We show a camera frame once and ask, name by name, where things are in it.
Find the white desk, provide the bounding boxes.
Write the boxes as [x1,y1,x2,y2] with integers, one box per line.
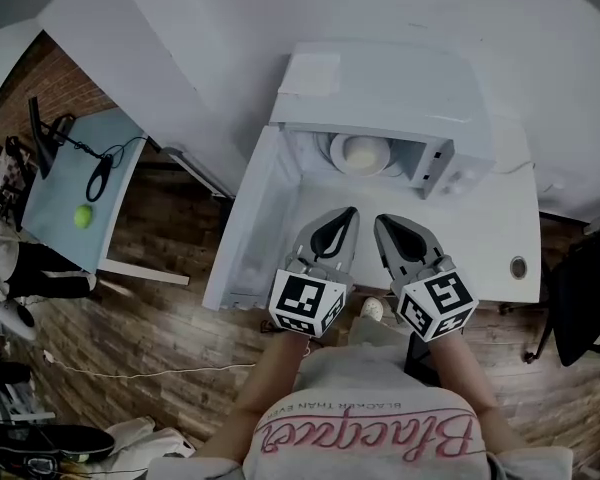
[279,112,544,305]

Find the white microwave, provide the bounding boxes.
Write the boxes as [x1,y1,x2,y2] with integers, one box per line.
[202,41,496,313]

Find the person's left forearm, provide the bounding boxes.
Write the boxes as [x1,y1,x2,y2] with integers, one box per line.
[232,330,311,419]

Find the person's right forearm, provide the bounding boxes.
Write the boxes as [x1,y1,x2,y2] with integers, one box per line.
[427,335,499,414]

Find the black chair seat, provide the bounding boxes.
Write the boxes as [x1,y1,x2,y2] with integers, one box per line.
[0,420,116,464]

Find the white cloth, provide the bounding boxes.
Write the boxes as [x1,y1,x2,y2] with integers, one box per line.
[104,415,196,474]

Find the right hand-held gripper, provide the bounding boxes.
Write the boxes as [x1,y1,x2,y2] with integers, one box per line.
[374,213,480,343]

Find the grey trousers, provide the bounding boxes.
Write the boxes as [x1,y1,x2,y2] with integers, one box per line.
[299,315,414,364]

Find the cluttered metal rack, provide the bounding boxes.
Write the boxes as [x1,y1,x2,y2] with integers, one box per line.
[0,337,56,419]

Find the long white floor cable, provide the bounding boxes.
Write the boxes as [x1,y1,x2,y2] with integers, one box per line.
[44,350,256,380]

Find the black office chair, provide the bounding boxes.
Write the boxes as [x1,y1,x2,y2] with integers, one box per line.
[499,217,600,375]

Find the white shoe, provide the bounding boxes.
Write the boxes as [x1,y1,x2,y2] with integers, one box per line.
[360,296,385,322]

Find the black cable loop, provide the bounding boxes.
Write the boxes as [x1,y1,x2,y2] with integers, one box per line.
[86,135,149,203]

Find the white plate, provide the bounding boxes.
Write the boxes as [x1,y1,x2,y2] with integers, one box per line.
[329,132,396,175]

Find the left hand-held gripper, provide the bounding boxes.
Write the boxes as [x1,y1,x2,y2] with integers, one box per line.
[268,206,361,339]

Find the grey shirt with pink print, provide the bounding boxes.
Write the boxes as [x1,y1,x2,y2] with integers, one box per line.
[147,342,576,480]

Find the light blue table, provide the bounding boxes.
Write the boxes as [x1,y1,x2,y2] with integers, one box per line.
[20,106,191,287]

